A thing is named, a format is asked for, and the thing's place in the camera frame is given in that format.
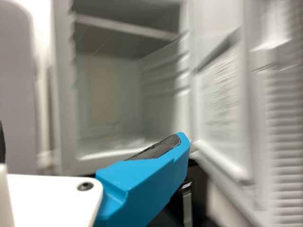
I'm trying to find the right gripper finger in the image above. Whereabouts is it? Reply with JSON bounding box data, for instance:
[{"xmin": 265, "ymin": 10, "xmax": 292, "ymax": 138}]
[{"xmin": 93, "ymin": 131, "xmax": 191, "ymax": 227}]

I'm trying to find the white incubator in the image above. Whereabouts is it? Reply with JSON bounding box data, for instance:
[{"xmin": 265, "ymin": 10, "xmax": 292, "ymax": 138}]
[{"xmin": 51, "ymin": 0, "xmax": 197, "ymax": 175}]

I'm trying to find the incubator door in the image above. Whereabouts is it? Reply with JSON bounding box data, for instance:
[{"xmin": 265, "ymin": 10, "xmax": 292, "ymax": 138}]
[{"xmin": 187, "ymin": 0, "xmax": 303, "ymax": 227}]

